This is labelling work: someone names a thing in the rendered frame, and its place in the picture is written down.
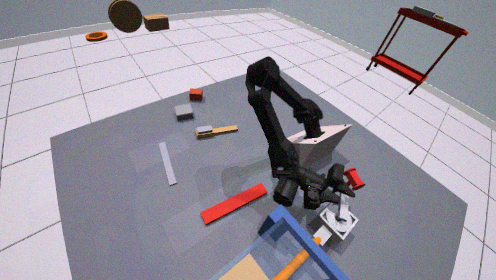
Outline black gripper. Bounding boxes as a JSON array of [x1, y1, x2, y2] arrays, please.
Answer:
[[298, 163, 355, 204]]

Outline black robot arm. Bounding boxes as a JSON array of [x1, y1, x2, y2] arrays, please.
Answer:
[[245, 57, 326, 210]]

